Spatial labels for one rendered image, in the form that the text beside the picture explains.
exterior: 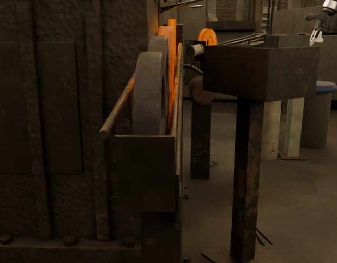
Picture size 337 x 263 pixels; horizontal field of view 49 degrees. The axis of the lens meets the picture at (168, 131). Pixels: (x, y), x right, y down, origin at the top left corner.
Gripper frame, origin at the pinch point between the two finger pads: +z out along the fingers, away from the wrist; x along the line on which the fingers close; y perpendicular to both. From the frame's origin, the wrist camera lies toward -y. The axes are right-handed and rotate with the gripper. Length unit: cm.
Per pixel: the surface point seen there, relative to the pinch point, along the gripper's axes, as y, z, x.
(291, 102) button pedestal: 5.7, 35.1, 3.9
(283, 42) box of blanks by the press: 20, -3, 133
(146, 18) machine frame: -84, 19, -107
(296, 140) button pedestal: 18, 56, 2
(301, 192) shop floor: 10, 70, -51
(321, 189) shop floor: 21, 66, -47
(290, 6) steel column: 171, -127, 775
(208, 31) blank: -58, 14, -13
